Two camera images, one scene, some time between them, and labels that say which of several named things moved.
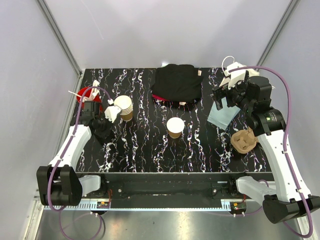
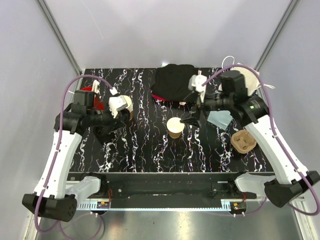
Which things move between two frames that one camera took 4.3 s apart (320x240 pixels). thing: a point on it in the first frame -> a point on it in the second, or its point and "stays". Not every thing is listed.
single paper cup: [175, 126] stays
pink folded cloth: [159, 97] stays
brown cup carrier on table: [243, 141] stays
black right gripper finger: [218, 96] -> [191, 120]
